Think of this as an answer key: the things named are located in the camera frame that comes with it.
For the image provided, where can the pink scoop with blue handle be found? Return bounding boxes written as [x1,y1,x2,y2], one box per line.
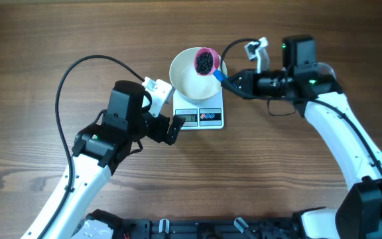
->
[194,47,227,82]

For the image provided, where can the black beans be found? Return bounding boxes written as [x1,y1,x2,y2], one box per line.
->
[196,52,214,75]

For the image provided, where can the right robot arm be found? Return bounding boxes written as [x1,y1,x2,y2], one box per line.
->
[217,35,382,238]

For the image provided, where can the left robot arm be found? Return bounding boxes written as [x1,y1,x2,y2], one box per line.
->
[24,78,184,238]

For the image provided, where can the white digital kitchen scale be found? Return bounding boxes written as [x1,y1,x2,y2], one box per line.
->
[173,92,224,130]

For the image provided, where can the white round bowl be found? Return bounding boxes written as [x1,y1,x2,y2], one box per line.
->
[169,47,222,103]

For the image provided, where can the clear plastic container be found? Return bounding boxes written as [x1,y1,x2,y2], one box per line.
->
[317,62,337,84]

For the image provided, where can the black left camera cable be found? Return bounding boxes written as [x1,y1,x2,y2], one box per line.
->
[36,54,145,239]

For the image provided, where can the black camera cable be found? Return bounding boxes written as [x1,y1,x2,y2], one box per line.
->
[220,38,382,239]
[36,54,145,239]

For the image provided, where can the black right camera cable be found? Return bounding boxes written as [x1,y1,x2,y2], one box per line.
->
[220,38,382,239]

